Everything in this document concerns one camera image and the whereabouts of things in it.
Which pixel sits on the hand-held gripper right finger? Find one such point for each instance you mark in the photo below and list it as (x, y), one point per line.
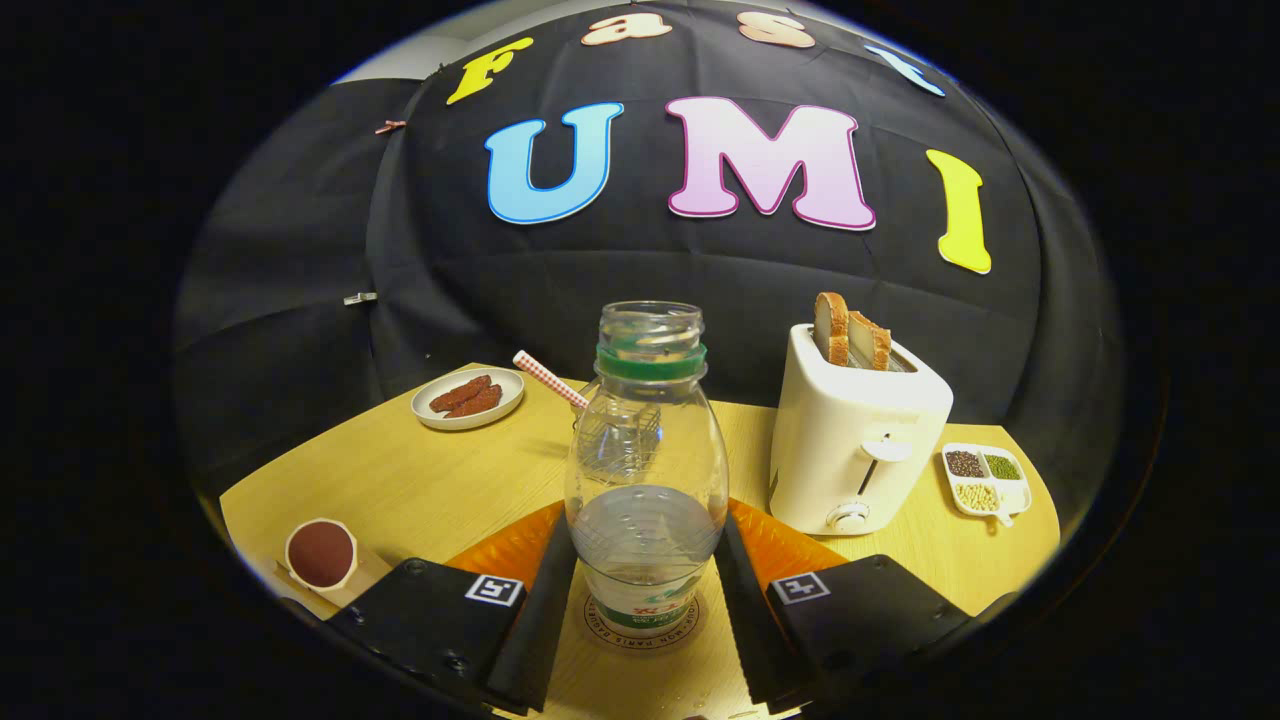
(750, 630)

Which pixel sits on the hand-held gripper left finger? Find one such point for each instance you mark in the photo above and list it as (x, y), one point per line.
(540, 630)

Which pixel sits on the round wooden coaster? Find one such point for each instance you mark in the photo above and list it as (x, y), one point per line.
(640, 644)

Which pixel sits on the clear plastic juice bottle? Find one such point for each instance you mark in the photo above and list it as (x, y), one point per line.
(645, 450)

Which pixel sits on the wooden table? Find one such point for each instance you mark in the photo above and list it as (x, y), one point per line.
(450, 480)

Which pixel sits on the white toaster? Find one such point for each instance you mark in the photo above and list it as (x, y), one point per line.
(830, 440)

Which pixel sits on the red-brown sausage piece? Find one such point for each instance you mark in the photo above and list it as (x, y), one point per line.
(478, 402)
(458, 394)

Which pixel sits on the small white plate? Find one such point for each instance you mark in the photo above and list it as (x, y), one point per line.
(435, 418)

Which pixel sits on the red white striped straw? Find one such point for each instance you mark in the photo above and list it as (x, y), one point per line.
(545, 377)

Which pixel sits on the white divided bean dish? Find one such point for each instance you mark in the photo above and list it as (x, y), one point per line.
(985, 480)

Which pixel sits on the toasted bread slice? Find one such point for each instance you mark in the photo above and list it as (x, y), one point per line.
(870, 342)
(830, 330)

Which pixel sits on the small white cloth clip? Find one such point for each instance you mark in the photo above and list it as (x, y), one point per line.
(360, 298)

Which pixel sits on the small red cloth clip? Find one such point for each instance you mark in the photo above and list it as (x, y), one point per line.
(390, 127)

